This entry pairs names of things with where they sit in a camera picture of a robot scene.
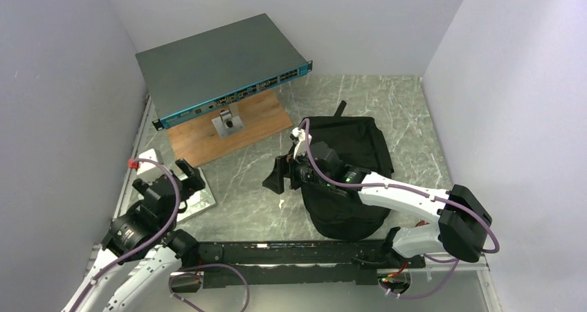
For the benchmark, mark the metal switch stand bracket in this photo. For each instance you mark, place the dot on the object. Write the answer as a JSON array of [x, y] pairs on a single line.
[[227, 124]]

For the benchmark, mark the black student backpack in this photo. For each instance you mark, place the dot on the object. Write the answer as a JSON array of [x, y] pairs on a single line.
[[343, 151]]

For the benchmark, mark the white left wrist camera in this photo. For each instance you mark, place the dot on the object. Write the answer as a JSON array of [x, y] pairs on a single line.
[[148, 166]]

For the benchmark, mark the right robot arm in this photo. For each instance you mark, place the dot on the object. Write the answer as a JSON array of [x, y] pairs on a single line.
[[455, 221]]

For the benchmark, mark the grey notebook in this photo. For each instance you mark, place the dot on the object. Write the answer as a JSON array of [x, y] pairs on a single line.
[[199, 202]]

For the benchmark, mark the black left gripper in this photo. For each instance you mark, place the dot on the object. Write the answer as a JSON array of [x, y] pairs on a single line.
[[193, 182]]

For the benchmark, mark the wooden base board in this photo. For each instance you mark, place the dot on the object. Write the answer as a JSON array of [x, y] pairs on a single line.
[[197, 141]]

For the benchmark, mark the grey network switch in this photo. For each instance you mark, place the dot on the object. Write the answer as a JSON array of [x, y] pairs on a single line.
[[196, 75]]

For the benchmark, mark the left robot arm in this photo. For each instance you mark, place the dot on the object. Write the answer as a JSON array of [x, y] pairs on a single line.
[[143, 245]]

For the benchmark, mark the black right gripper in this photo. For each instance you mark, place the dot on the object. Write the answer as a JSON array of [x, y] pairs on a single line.
[[275, 180]]

